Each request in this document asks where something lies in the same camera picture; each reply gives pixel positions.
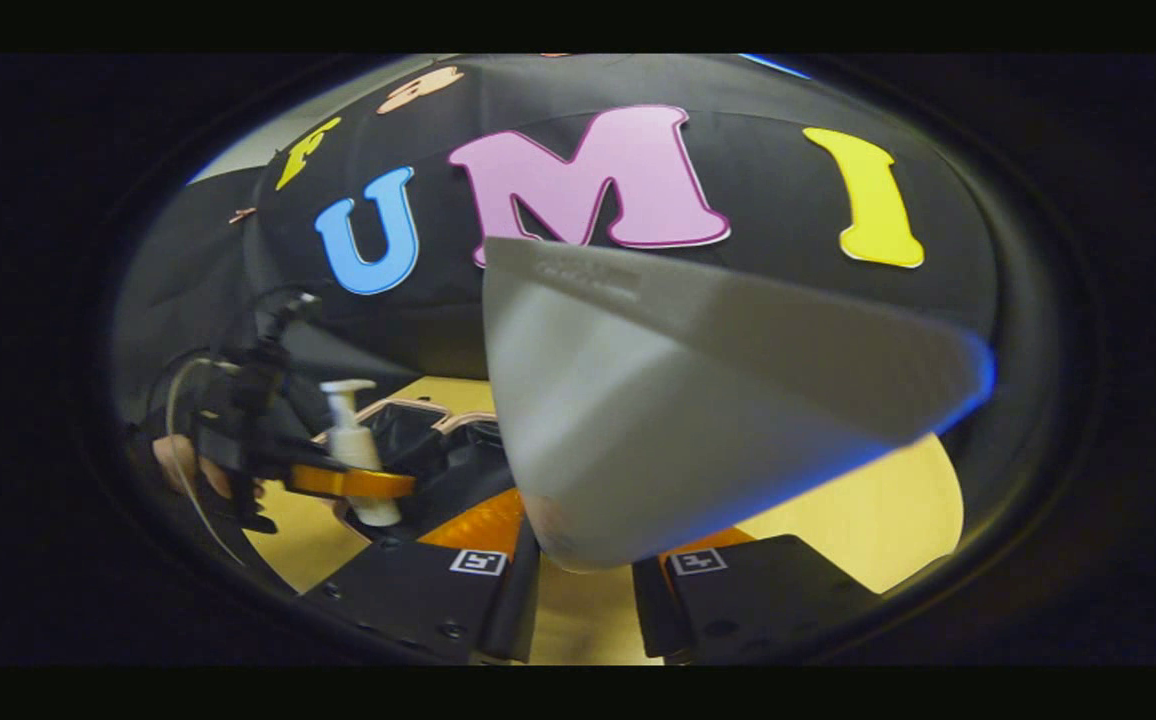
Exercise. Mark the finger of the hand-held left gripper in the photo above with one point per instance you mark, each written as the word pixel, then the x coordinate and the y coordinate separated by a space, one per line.
pixel 358 482

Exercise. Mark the pale pink suitcase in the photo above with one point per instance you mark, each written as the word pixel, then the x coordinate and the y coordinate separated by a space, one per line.
pixel 438 470

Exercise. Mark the black backdrop cloth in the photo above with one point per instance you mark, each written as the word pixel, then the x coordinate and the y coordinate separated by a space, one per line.
pixel 788 170

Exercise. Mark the white pump bottle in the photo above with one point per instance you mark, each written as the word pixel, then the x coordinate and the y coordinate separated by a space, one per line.
pixel 353 445

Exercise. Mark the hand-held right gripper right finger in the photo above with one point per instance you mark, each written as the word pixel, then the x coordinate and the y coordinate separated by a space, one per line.
pixel 758 600

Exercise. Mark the small copper clip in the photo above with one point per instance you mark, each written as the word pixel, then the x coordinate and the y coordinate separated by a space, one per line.
pixel 243 214

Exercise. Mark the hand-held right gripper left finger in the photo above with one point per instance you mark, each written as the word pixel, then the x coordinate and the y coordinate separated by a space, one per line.
pixel 418 600

